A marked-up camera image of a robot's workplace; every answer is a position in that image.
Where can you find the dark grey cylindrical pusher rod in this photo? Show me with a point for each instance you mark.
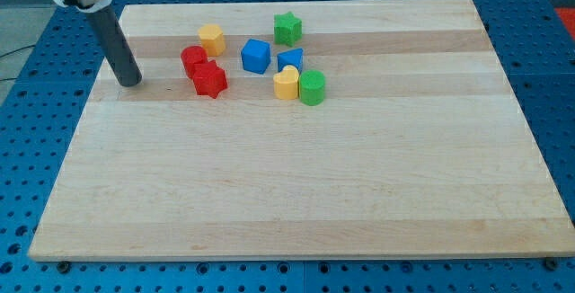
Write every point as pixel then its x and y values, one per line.
pixel 108 32

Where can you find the yellow hexagon block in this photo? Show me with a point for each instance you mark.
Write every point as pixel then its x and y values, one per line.
pixel 212 39

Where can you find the blue cube block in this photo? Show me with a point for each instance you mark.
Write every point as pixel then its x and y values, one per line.
pixel 255 56

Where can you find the red cylinder block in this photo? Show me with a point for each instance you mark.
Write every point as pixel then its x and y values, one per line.
pixel 192 56

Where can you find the red star block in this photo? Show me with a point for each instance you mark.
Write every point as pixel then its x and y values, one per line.
pixel 209 79

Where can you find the green star block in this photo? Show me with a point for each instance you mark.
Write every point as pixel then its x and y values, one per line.
pixel 287 29

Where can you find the yellow heart block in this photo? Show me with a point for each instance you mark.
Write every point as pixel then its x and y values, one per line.
pixel 286 83

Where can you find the blue triangle block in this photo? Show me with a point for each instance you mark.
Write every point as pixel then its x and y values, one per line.
pixel 293 57

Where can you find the green cylinder block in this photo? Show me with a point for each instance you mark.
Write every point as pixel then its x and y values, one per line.
pixel 312 87

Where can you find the wooden board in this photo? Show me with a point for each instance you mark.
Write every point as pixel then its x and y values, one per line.
pixel 419 149

